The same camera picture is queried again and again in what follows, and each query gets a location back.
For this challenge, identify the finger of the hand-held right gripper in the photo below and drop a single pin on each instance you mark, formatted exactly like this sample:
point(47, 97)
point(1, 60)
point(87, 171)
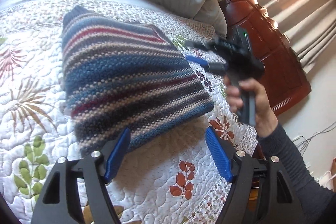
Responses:
point(195, 59)
point(202, 45)

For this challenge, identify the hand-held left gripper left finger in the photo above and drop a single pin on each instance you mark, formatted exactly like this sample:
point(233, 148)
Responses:
point(118, 155)

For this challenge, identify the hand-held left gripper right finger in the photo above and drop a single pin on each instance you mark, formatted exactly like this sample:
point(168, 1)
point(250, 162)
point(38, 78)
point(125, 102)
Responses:
point(219, 155)

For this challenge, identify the striped knitted sweater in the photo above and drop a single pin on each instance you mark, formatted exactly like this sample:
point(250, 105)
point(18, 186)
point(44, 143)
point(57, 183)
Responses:
point(131, 77)

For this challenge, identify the person's right hand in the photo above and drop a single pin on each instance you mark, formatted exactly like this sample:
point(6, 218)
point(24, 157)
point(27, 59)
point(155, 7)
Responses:
point(260, 100)

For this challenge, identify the wooden headboard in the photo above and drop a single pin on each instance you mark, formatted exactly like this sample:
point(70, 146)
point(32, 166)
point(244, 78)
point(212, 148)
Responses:
point(278, 56)

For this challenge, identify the floral quilted bedspread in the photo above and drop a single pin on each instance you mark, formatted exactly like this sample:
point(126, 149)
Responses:
point(39, 98)

